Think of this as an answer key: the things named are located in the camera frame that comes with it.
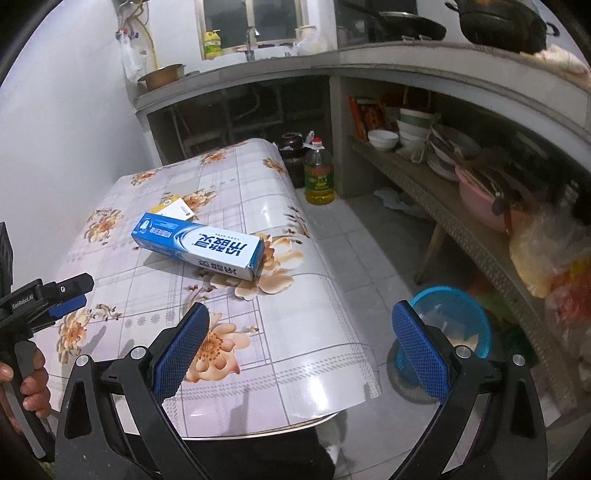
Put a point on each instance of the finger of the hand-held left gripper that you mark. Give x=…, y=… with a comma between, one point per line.
x=64, y=308
x=64, y=287

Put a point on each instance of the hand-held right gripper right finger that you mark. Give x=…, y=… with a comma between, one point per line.
x=420, y=350

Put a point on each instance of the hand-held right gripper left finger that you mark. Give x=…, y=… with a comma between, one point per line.
x=182, y=350

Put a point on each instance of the blue plastic basket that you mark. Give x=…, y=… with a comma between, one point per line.
x=461, y=314

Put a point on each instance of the blue white toothpaste box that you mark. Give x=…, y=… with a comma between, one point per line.
x=198, y=244

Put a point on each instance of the person's left hand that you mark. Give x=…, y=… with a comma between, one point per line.
x=39, y=392

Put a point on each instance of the floral table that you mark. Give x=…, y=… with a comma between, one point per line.
x=277, y=346

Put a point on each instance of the metal-edged table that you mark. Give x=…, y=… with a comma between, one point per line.
x=277, y=427

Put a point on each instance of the small yellow box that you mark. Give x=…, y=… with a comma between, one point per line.
x=178, y=207

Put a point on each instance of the white rag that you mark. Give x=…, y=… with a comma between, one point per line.
x=401, y=201

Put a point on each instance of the orange plastic bag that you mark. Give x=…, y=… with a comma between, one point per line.
x=568, y=300

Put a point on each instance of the yellowish plastic bag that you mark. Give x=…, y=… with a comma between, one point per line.
x=540, y=249

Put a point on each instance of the pink basin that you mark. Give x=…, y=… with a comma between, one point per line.
x=480, y=203

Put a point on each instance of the concrete shelf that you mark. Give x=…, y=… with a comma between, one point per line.
x=415, y=180

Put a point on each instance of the stack of plates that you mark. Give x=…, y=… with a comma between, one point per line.
x=443, y=152

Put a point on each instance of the cooking oil bottle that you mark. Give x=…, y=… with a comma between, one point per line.
x=318, y=177

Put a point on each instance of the white bowl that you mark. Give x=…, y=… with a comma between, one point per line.
x=383, y=141

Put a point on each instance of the dark ceramic jar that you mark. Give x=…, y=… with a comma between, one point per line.
x=290, y=157

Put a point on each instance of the stack of white bowls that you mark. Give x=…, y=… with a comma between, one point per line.
x=415, y=124

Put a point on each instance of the brass pot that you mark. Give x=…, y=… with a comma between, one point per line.
x=161, y=77

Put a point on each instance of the hanging plastic bag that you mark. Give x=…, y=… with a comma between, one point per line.
x=131, y=57

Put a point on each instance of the red food packets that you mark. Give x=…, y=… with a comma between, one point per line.
x=367, y=115

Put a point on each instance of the yellow detergent bottle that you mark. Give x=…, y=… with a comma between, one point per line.
x=212, y=46

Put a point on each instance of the concrete kitchen counter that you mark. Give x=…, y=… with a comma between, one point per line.
x=392, y=60

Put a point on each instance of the metal faucet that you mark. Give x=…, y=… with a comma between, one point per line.
x=250, y=44

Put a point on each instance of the beige cloth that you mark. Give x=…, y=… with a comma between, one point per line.
x=563, y=60

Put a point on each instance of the black wok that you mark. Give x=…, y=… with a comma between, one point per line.
x=406, y=25

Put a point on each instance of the white plastic bag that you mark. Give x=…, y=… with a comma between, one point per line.
x=311, y=41

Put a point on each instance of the window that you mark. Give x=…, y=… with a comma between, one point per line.
x=258, y=21

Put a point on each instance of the black lidded pot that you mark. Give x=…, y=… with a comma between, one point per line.
x=503, y=23

